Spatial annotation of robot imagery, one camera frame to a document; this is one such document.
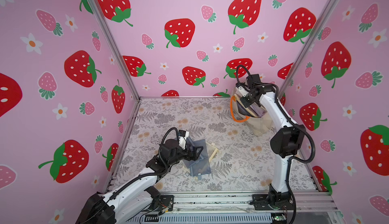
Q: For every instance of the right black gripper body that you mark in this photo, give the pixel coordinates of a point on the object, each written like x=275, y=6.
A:
x=246, y=99

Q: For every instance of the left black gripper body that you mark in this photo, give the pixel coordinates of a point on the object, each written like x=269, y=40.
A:
x=179, y=155

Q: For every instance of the grey-blue mesh pouch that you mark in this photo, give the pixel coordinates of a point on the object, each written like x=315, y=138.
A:
x=201, y=165

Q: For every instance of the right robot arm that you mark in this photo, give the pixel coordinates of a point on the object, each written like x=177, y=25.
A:
x=285, y=143

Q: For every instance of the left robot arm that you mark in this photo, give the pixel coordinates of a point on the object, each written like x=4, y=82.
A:
x=129, y=199

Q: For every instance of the cream trim pouch underneath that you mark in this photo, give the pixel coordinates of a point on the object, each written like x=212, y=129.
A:
x=211, y=150

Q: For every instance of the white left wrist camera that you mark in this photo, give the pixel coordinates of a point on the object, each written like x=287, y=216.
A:
x=182, y=138

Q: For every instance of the beige canvas bag orange handles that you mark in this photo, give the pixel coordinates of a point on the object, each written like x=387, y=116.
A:
x=258, y=126

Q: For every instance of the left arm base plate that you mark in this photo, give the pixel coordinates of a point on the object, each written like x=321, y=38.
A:
x=162, y=203

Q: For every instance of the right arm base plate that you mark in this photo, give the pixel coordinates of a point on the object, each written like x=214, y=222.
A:
x=272, y=201

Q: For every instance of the aluminium front rail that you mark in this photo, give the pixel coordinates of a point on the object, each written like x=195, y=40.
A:
x=234, y=208

